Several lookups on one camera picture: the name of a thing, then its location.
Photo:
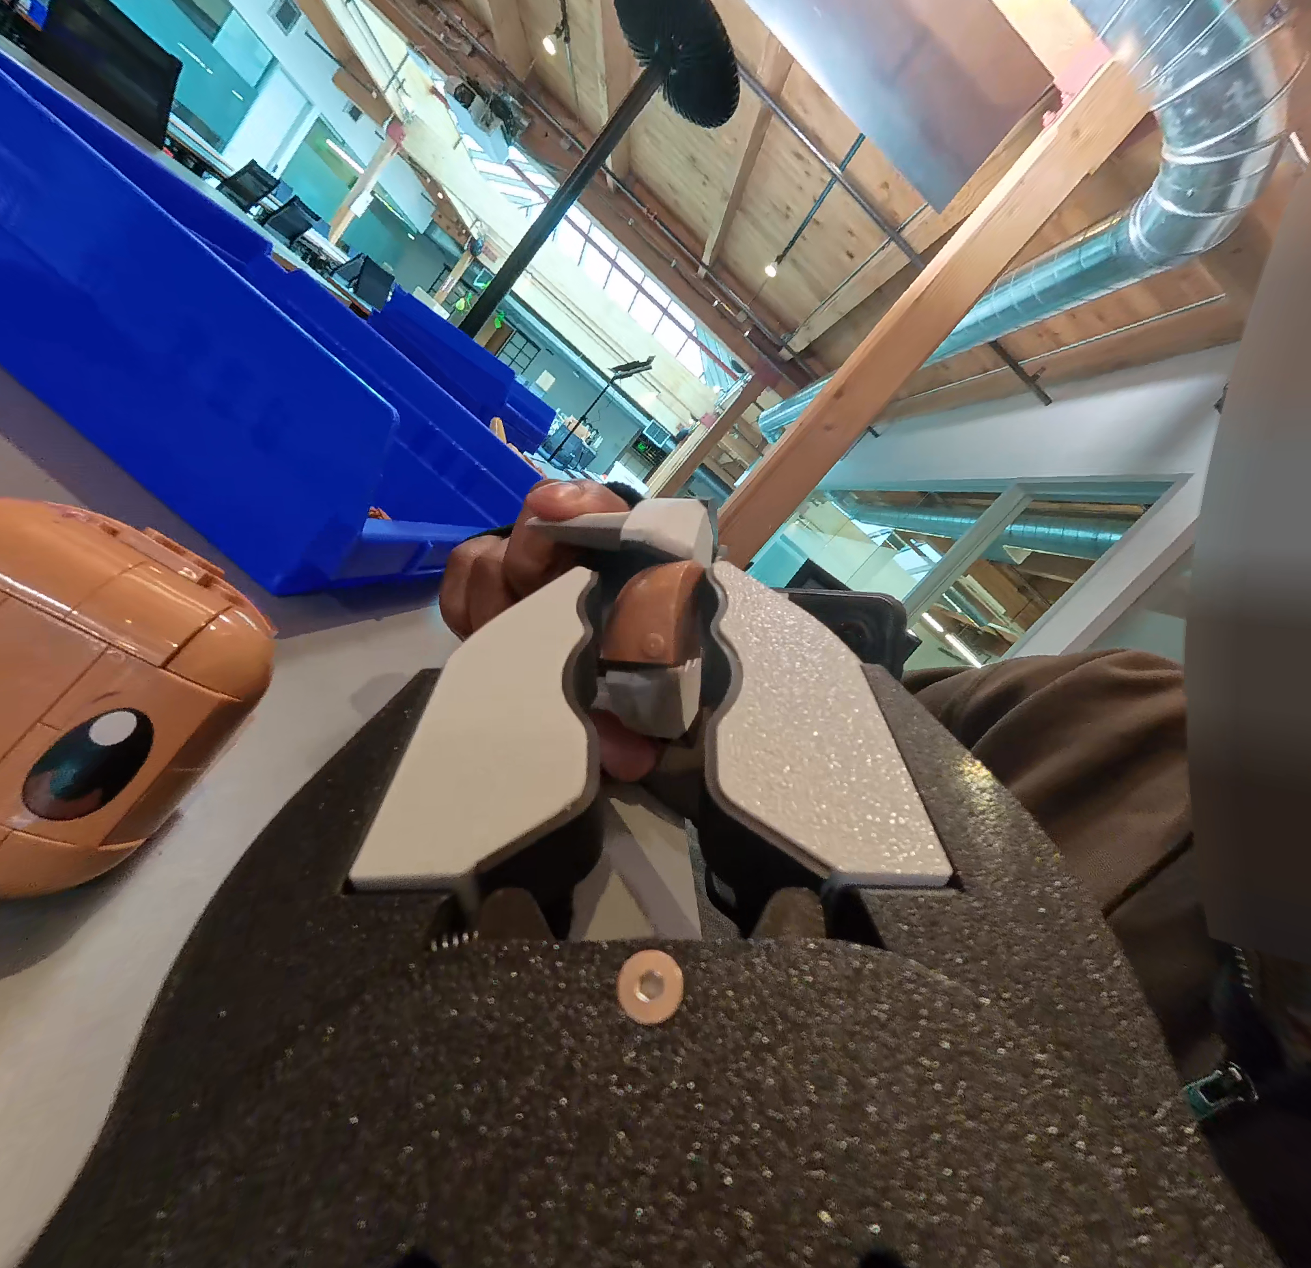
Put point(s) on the black computer monitor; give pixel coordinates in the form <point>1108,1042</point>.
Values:
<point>113,49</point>

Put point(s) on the stack of blue bins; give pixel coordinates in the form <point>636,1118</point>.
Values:
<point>462,366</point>

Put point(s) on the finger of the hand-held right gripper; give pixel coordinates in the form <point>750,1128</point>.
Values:
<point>652,698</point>
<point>657,531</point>

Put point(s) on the wooden ceiling beam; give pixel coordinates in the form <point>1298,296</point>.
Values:
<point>922,326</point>

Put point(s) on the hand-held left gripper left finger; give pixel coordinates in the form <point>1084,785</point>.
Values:
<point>483,777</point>

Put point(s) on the grey desk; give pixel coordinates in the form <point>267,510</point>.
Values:
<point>125,1022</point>

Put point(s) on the brown rounded brick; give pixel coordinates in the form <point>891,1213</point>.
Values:
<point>660,610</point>

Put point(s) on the silver ventilation duct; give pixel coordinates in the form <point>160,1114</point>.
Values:
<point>1209,141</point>

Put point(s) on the brown brick head model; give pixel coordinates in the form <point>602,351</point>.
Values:
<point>125,676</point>

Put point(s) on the blue plastic bin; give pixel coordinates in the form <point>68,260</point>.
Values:
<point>187,366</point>

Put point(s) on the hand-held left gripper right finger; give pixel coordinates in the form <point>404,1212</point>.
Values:
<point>831,777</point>

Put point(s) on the black pole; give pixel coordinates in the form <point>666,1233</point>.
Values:
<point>677,29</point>

